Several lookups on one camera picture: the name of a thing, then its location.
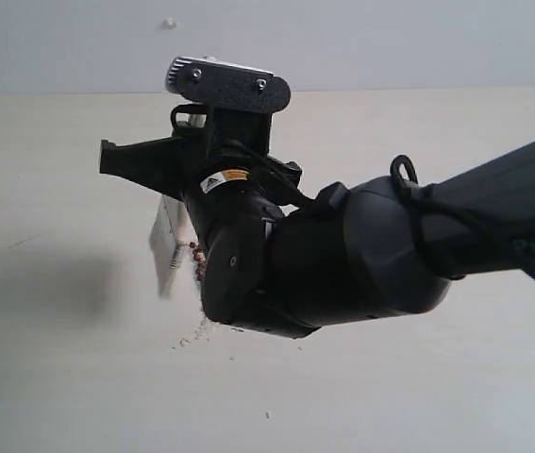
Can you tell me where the pile of brown pellets and grit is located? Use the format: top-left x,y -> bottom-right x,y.
167,242 -> 218,349

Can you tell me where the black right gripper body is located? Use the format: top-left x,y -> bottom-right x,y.
169,104 -> 305,326

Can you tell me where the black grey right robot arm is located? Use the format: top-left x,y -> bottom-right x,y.
99,104 -> 535,339

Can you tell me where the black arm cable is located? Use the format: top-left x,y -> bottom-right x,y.
214,141 -> 535,303

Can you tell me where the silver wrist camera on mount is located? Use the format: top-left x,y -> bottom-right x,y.
164,56 -> 292,114

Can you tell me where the small white wall blob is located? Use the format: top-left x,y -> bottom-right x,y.
161,18 -> 179,30

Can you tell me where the white wooden paint brush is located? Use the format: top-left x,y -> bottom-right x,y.
148,194 -> 192,299

